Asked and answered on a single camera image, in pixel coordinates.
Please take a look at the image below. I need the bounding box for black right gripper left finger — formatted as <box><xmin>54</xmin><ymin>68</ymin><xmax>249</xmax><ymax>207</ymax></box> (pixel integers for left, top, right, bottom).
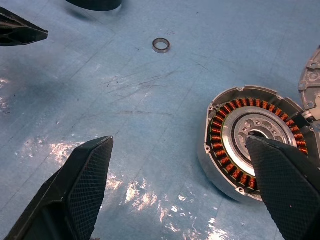
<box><xmin>4</xmin><ymin>135</ymin><xmax>115</xmax><ymax>240</ymax></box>

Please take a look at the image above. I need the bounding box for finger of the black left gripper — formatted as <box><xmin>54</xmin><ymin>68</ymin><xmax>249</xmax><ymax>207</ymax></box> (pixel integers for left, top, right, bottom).
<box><xmin>0</xmin><ymin>6</ymin><xmax>49</xmax><ymax>48</ymax></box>

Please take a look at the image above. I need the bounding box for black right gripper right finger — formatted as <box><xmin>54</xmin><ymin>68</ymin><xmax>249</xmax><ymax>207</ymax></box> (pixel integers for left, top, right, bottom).
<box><xmin>245</xmin><ymin>135</ymin><xmax>320</xmax><ymax>240</ymax></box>

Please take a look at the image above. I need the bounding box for silver motor stator housing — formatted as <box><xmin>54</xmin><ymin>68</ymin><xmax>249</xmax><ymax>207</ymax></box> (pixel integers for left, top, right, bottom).
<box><xmin>197</xmin><ymin>85</ymin><xmax>316</xmax><ymax>202</ymax></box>

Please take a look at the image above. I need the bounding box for spoked silver rotor wheel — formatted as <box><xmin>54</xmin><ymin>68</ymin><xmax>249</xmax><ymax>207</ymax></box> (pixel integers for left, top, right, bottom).
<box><xmin>64</xmin><ymin>0</ymin><xmax>123</xmax><ymax>12</ymax></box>

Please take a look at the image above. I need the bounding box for silver motor cover plate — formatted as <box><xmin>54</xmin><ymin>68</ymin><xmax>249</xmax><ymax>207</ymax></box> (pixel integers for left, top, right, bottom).
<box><xmin>297</xmin><ymin>45</ymin><xmax>320</xmax><ymax>111</ymax></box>

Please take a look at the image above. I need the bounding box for small metal bearing ring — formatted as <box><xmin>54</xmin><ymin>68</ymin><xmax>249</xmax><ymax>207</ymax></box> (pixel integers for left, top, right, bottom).
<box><xmin>152</xmin><ymin>37</ymin><xmax>171</xmax><ymax>54</ymax></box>

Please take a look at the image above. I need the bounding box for blue table cover sheet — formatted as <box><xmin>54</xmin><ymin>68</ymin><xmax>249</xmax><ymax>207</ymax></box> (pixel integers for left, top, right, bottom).
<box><xmin>0</xmin><ymin>0</ymin><xmax>320</xmax><ymax>240</ymax></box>

